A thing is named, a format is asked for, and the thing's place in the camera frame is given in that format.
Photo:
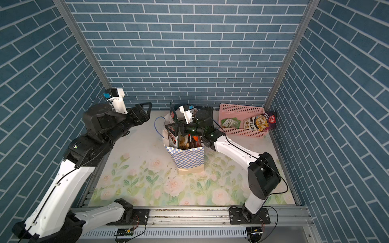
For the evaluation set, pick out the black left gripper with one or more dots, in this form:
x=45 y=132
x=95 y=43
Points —
x=145 y=116

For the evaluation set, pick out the green condiment packet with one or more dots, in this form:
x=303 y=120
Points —
x=230 y=123

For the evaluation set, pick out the aluminium right corner post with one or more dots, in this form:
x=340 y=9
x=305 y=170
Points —
x=306 y=18

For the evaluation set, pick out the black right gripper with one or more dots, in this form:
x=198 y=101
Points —
x=181 y=125

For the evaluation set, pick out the green circuit board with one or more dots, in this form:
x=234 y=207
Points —
x=124 y=232

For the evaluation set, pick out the blue checkered paper bag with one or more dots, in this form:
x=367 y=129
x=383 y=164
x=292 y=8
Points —
x=188 y=161

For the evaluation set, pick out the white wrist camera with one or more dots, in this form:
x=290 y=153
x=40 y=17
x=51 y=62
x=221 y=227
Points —
x=187 y=111
x=115 y=97

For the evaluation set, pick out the cream yellow condiment packet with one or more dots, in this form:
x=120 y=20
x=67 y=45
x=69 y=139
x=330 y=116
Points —
x=174 y=128

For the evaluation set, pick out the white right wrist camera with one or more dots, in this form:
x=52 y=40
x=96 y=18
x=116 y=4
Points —
x=187 y=111

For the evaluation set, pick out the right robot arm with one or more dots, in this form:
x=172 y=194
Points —
x=263 y=174

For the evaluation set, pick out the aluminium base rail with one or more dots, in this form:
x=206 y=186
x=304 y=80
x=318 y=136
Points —
x=223 y=216

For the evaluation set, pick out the aluminium corner post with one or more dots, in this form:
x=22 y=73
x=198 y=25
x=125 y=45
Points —
x=306 y=18
x=76 y=31

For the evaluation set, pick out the pink plastic basket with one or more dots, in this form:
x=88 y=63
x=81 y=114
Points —
x=241 y=112

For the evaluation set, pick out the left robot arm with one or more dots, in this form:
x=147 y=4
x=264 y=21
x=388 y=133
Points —
x=52 y=221

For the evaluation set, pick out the aluminium left corner post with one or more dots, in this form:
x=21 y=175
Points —
x=76 y=31

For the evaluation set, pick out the dark brown condiment packet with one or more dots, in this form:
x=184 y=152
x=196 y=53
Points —
x=261 y=122

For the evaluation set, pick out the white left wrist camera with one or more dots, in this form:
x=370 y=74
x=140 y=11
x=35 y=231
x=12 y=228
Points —
x=115 y=97

